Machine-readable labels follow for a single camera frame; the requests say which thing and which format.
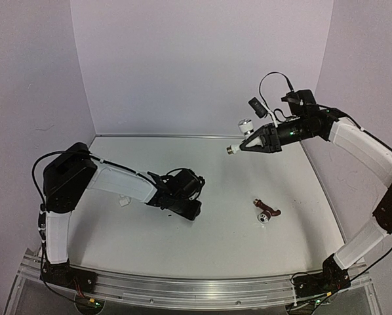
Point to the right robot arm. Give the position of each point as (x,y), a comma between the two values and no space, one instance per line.
(310,120)

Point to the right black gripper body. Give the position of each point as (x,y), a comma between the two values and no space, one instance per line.
(274,138)

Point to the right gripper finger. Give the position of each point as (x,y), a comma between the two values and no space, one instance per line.
(256,148)
(257,138)

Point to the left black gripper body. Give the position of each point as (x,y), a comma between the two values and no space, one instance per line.
(179,207)

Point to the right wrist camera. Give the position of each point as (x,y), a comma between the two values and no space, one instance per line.
(261,110)

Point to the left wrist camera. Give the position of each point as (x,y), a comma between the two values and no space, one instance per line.
(198,188)

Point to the white elbow fitting far left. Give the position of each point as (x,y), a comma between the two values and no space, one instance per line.
(124,201)

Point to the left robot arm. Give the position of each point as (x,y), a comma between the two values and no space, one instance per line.
(75,170)

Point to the aluminium front rail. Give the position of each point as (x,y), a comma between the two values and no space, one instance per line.
(227,294)

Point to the white faucet chrome knob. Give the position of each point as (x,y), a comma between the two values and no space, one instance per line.
(247,129)

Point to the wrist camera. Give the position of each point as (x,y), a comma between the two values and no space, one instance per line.
(198,188)
(261,110)

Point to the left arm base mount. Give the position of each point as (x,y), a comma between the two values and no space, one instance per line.
(64,275)

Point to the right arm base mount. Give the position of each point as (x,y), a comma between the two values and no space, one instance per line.
(332,278)

